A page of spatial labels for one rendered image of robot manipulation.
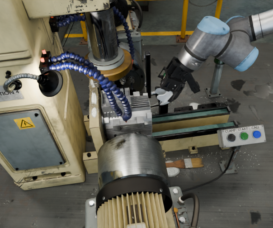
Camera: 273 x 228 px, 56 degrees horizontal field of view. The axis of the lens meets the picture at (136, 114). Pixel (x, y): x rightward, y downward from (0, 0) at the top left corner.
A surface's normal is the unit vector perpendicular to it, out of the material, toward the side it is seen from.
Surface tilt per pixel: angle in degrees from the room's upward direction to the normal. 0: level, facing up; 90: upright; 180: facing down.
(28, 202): 0
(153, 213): 57
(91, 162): 90
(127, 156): 6
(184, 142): 90
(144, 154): 24
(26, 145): 90
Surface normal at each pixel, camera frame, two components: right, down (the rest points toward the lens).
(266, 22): -0.43, 0.24
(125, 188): -0.22, -0.64
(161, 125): 0.12, 0.72
